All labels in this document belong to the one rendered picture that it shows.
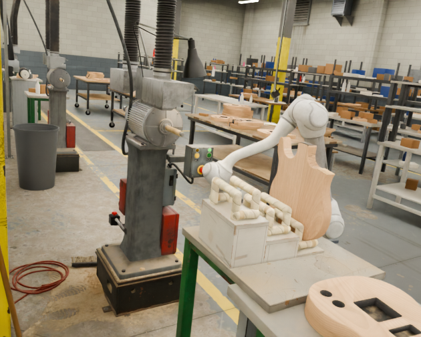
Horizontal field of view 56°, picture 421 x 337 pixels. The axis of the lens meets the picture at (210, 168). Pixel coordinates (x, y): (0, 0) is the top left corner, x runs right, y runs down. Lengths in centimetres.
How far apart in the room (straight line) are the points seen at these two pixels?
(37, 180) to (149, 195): 255
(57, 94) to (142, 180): 330
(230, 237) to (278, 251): 23
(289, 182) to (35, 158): 365
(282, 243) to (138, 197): 128
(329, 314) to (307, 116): 105
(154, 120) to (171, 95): 34
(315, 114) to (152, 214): 130
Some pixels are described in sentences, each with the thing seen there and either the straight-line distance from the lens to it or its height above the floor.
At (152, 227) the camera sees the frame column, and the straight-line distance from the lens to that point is 272.
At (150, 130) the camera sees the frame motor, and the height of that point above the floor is 123.
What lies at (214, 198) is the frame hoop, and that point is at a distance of 156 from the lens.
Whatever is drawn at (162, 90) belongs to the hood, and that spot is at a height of 148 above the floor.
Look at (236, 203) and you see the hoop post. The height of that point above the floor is 117.
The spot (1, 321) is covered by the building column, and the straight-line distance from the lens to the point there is 217.
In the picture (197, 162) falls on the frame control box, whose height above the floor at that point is 103.
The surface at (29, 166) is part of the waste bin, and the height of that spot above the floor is 29.
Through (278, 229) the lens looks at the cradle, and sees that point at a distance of 156.
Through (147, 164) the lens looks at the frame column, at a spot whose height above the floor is 98.
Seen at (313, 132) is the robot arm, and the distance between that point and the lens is 203.
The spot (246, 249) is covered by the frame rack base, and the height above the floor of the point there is 100.
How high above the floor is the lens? 164
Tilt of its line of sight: 15 degrees down
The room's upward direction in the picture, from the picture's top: 6 degrees clockwise
